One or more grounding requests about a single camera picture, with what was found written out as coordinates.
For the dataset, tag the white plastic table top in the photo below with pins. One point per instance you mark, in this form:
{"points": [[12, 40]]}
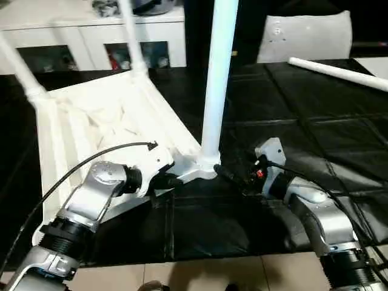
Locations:
{"points": [[91, 127]]}

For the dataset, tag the white plastic table leg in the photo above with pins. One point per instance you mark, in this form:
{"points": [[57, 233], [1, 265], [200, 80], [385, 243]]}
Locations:
{"points": [[21, 69], [339, 73], [218, 75], [133, 39]]}

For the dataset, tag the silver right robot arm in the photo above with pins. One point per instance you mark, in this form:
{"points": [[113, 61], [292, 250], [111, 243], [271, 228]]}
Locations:
{"points": [[327, 218]]}

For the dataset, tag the black table mat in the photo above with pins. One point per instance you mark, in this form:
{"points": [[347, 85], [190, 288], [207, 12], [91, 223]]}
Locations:
{"points": [[303, 121]]}

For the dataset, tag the dark robot left foot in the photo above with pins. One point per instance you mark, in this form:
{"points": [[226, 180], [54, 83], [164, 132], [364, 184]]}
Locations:
{"points": [[154, 286]]}

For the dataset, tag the dark robot foot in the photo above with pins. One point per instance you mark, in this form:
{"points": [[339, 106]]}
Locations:
{"points": [[232, 288], [154, 286]]}

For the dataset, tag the dark robot right foot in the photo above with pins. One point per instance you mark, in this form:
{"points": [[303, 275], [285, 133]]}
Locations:
{"points": [[232, 288]]}

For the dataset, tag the red packet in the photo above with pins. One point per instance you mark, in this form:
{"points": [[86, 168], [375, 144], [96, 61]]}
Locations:
{"points": [[114, 61]]}

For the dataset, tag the black box with gold label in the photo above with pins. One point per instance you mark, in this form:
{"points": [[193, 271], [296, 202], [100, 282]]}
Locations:
{"points": [[197, 30]]}

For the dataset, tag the white bag with round fitting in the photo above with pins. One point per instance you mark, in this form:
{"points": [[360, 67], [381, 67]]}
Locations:
{"points": [[306, 36]]}

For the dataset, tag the white flat board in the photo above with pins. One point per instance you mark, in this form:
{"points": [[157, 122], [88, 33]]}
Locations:
{"points": [[376, 66]]}

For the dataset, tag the grey helmet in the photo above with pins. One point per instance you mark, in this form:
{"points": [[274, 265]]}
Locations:
{"points": [[157, 6]]}

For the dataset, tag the white glass-door cabinet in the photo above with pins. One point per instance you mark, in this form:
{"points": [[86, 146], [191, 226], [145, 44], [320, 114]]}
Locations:
{"points": [[60, 33]]}

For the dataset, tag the black tangled items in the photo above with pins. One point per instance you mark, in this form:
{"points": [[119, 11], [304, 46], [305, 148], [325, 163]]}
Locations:
{"points": [[104, 6]]}

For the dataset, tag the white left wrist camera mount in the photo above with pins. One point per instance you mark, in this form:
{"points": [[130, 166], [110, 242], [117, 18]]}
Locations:
{"points": [[156, 160]]}

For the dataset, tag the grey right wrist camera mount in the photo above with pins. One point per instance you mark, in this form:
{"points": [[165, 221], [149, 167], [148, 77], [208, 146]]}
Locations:
{"points": [[272, 151]]}

